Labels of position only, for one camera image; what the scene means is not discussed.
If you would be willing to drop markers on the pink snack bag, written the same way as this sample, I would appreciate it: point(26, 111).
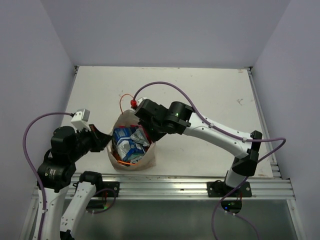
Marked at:
point(124, 132)

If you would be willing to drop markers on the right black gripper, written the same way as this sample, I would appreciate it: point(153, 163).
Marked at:
point(153, 136)

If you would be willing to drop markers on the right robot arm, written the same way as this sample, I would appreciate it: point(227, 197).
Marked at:
point(182, 119)

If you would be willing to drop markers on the blue snack packet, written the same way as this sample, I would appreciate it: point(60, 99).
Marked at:
point(125, 147)

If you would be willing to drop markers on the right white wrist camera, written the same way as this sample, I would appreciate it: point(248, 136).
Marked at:
point(134, 103)

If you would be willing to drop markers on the aluminium mounting rail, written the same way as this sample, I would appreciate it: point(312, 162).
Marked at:
point(173, 187)

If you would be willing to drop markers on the small silver snack packet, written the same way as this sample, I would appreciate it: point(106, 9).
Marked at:
point(140, 137)

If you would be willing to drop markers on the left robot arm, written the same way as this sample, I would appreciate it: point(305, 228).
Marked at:
point(54, 178)

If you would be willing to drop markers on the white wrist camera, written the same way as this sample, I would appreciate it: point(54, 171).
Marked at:
point(80, 119)
point(134, 103)

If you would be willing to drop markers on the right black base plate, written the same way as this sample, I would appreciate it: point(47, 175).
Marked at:
point(218, 189)

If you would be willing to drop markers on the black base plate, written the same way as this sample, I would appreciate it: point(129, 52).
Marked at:
point(110, 188)
point(218, 189)

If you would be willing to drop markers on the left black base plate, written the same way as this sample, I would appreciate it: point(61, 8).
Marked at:
point(110, 188)

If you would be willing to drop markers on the green Fox's candy bag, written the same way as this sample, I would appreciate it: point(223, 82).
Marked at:
point(133, 158)

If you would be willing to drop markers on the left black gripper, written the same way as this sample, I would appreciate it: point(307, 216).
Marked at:
point(100, 139)

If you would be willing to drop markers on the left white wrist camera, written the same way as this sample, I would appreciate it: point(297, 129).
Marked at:
point(80, 119)

